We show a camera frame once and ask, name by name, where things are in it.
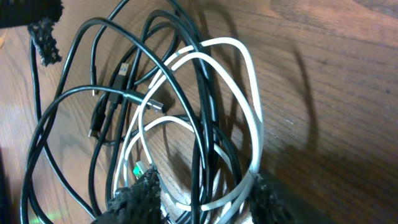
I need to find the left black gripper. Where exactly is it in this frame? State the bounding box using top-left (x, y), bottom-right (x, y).
top-left (1, 0), bottom-right (63, 66)

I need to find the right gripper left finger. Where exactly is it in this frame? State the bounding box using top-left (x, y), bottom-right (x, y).
top-left (93, 166), bottom-right (162, 224)

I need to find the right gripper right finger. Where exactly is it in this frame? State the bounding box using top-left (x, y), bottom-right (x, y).
top-left (248, 174), bottom-right (299, 224)

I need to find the white cable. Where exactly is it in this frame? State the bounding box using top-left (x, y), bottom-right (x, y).
top-left (112, 37), bottom-right (265, 224)

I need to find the black cable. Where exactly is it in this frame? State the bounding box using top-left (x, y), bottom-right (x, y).
top-left (20, 0), bottom-right (246, 224)

